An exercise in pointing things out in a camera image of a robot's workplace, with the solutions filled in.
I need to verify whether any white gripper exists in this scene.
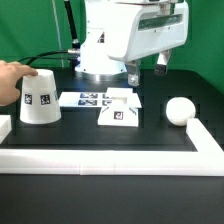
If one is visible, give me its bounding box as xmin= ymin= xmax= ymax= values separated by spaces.
xmin=107 ymin=1 xmax=189 ymax=86

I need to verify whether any white lamp base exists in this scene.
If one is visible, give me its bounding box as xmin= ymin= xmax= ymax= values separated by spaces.
xmin=97 ymin=87 xmax=141 ymax=127

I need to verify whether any white lamp bulb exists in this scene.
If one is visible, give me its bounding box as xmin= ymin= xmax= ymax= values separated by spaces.
xmin=166 ymin=97 xmax=196 ymax=126

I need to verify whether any white lamp shade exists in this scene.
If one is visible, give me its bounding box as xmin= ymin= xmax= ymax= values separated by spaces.
xmin=20 ymin=69 xmax=61 ymax=124

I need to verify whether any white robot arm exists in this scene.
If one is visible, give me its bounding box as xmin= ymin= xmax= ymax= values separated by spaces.
xmin=75 ymin=0 xmax=189 ymax=86

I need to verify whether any bare human hand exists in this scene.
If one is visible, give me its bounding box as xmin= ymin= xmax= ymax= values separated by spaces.
xmin=0 ymin=60 xmax=38 ymax=106

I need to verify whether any white marker tag sheet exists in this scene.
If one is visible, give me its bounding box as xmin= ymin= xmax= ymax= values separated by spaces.
xmin=59 ymin=92 xmax=112 ymax=107

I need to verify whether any black cable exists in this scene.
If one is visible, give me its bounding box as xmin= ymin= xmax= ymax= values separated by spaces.
xmin=17 ymin=48 xmax=81 ymax=65

